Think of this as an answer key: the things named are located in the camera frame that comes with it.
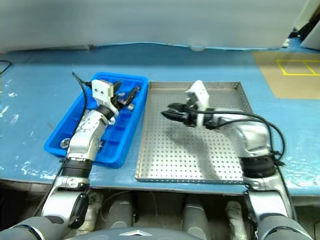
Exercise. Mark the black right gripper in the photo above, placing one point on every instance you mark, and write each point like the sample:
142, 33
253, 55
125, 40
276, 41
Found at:
191, 117

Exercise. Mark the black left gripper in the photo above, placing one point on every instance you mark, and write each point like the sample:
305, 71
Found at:
119, 100

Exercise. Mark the ribbed metal roller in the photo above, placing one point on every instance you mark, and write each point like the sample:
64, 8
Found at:
121, 94
64, 143
130, 106
111, 120

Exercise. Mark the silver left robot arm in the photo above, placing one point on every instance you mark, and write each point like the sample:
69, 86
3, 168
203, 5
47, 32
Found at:
85, 140

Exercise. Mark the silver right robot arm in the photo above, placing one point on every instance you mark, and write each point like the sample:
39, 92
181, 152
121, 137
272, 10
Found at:
252, 140

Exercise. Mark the perforated steel tray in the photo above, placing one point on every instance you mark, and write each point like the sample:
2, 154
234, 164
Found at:
170, 155

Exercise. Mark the blue plastic tray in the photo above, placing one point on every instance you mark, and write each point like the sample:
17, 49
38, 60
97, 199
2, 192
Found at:
125, 140

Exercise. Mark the small white round object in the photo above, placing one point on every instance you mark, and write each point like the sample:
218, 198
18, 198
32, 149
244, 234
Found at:
197, 47

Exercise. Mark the grey rounded robot leg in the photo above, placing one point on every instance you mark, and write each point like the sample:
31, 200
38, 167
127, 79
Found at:
195, 215
121, 210

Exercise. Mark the brown cardboard sheet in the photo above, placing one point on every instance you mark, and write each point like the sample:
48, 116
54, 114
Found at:
280, 82

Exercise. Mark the white robot foot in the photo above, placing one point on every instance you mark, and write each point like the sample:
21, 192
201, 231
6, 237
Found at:
93, 210
236, 220

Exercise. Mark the grey robot torso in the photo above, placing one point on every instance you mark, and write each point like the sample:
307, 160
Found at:
135, 233

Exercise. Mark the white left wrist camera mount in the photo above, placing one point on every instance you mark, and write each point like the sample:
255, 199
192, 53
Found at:
100, 88

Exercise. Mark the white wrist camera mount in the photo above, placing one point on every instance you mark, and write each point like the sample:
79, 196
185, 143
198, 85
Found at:
100, 88
201, 95

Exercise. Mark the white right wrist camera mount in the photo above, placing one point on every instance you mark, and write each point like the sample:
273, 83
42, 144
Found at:
201, 95

